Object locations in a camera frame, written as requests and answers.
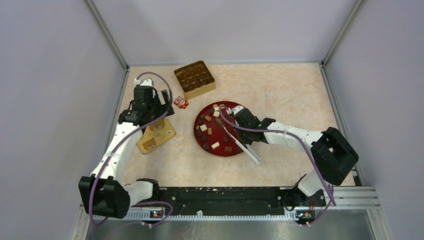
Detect silver metal tongs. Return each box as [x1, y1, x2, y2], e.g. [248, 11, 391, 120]
[215, 118, 262, 165]

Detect gold bear tin lid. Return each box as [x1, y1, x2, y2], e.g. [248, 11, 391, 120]
[136, 118, 176, 155]

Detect red round tray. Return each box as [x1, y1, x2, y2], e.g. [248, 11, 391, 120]
[193, 101, 243, 157]

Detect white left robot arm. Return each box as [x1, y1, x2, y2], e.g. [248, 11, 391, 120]
[78, 84, 174, 219]

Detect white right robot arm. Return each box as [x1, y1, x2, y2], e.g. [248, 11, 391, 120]
[227, 105, 359, 206]

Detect gold chocolate box tin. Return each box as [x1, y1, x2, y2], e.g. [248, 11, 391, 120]
[173, 60, 216, 100]

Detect red owl toy block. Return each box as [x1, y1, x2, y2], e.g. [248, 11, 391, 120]
[173, 96, 189, 109]

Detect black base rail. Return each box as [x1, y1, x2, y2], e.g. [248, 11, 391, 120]
[145, 186, 327, 217]

